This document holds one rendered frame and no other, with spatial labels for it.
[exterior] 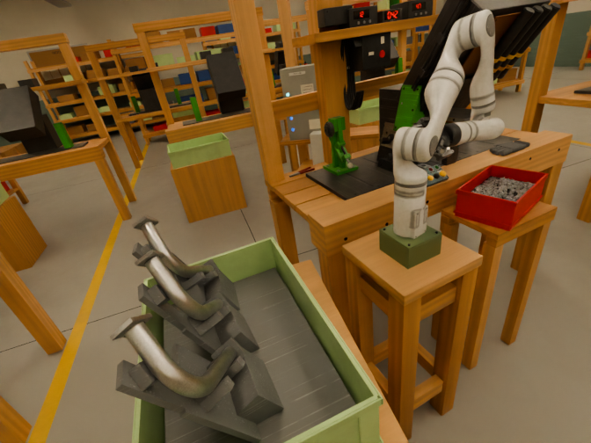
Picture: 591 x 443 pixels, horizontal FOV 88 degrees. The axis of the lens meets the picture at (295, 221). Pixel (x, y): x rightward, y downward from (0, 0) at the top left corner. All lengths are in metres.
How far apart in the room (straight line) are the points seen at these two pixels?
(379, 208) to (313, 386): 0.76
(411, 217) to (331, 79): 0.98
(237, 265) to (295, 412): 0.50
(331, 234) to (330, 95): 0.82
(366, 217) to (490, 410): 1.03
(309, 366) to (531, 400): 1.28
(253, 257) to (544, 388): 1.47
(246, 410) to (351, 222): 0.78
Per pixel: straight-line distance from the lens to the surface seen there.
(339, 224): 1.20
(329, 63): 1.74
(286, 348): 0.84
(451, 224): 1.50
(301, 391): 0.77
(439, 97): 0.99
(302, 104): 1.77
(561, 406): 1.93
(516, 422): 1.81
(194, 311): 0.66
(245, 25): 1.58
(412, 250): 1.01
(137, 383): 0.55
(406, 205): 0.98
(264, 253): 1.05
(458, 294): 1.17
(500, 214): 1.36
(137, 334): 0.54
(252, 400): 0.69
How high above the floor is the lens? 1.50
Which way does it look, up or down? 29 degrees down
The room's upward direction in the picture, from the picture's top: 9 degrees counter-clockwise
